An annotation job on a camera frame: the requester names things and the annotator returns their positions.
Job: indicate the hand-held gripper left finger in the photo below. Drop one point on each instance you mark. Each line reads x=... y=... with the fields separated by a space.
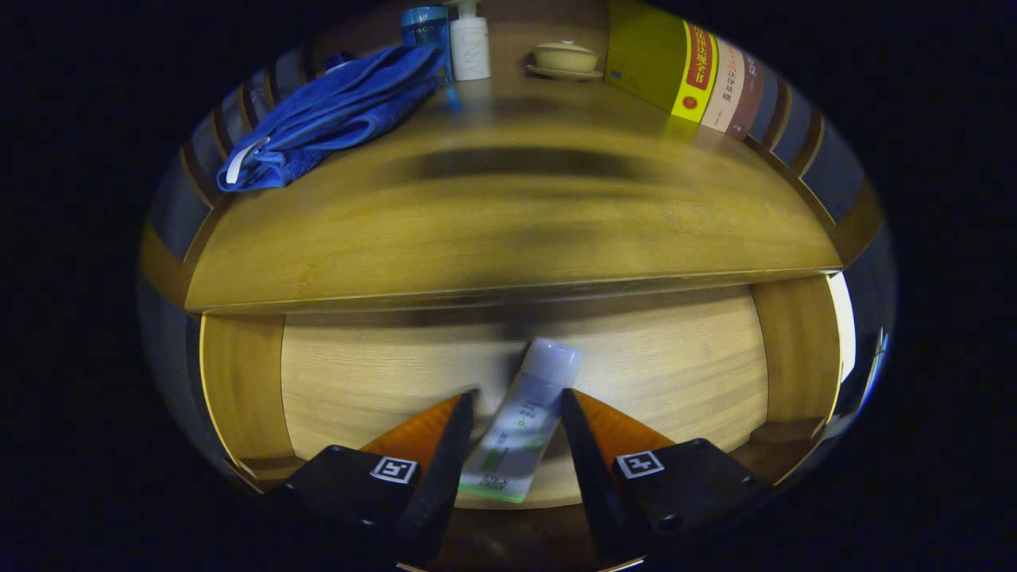
x=445 y=477

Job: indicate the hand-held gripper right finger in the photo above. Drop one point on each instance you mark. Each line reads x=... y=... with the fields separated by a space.
x=588 y=477

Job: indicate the white squeeze tube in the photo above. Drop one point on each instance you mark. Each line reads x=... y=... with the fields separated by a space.
x=524 y=413

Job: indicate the wooden drawer with black knob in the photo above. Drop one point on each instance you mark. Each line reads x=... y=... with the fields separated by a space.
x=381 y=373

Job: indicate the wooden countertop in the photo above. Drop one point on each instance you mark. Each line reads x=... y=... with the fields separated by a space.
x=493 y=230

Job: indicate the wooden cabinet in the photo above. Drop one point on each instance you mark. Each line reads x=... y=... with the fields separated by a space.
x=860 y=226

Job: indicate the folded blue towel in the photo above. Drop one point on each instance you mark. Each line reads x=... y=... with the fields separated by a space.
x=334 y=111

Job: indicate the brown book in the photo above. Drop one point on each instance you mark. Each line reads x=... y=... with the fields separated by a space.
x=747 y=99

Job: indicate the orange and white book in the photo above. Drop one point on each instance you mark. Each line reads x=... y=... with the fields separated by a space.
x=725 y=87

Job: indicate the beige lidded teacup with saucer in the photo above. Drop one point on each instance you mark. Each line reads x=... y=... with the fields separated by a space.
x=564 y=57

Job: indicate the yellow book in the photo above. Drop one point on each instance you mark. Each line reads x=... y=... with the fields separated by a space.
x=643 y=56

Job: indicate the white pump bottle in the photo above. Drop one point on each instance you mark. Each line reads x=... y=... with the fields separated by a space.
x=469 y=52

